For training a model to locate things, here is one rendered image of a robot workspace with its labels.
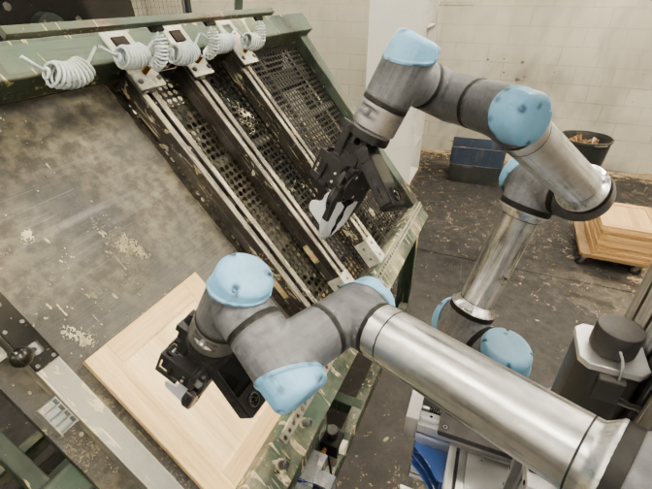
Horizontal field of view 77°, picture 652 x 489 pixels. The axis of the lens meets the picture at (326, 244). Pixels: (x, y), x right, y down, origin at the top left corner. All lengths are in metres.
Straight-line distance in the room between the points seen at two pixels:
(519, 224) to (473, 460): 0.61
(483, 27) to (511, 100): 5.30
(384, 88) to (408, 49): 0.06
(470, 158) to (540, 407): 4.75
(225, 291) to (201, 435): 0.73
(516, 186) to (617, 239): 2.94
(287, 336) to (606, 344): 0.44
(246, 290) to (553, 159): 0.51
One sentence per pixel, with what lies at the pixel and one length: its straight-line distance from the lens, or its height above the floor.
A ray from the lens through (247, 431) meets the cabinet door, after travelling 1.25.
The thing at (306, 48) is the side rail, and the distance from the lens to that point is 2.42.
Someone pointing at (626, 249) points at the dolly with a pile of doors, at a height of 0.23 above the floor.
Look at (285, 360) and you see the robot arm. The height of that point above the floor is 1.61.
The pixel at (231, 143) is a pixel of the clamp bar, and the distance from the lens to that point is 1.57.
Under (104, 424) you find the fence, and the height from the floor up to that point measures 1.18.
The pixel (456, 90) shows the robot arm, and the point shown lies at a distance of 0.69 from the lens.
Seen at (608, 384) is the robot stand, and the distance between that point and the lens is 0.70.
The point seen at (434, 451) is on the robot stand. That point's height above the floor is 0.90.
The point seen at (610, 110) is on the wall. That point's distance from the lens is 6.15.
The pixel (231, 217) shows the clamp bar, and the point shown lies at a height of 1.33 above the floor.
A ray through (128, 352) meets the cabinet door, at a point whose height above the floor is 1.23.
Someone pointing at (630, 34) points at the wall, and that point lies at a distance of 6.03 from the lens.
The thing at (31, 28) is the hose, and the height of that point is 1.90.
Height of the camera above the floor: 1.97
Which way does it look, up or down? 32 degrees down
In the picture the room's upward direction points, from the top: straight up
